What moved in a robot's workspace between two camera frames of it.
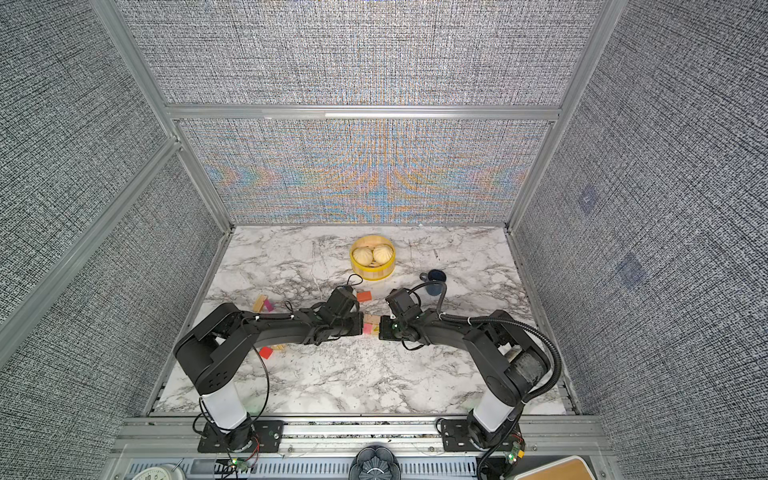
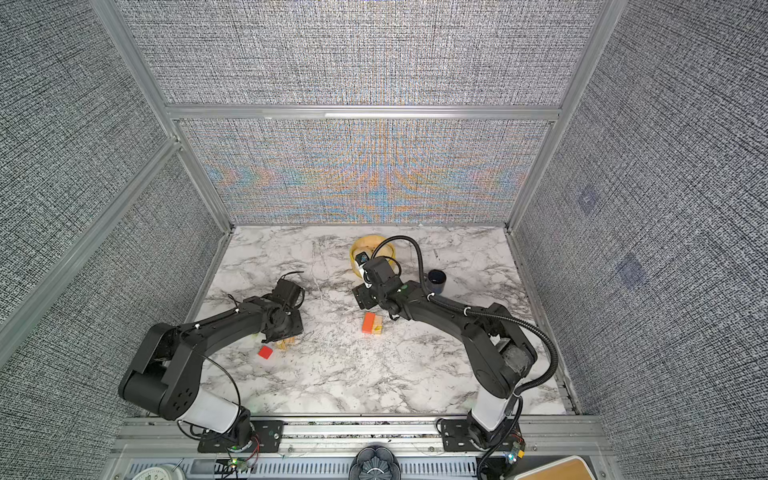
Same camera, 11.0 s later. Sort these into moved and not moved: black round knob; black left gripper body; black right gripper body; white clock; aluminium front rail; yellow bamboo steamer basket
Moved: black left gripper body; black right gripper body
Not moved: yellow bamboo steamer basket; black round knob; aluminium front rail; white clock
